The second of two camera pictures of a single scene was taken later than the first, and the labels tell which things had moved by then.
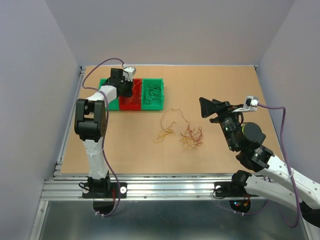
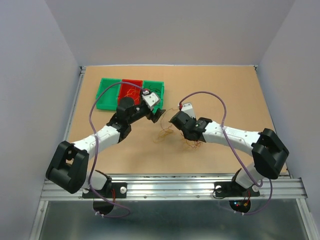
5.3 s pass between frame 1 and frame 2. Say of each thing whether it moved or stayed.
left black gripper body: moved
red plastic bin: stayed
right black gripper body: moved
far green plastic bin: stayed
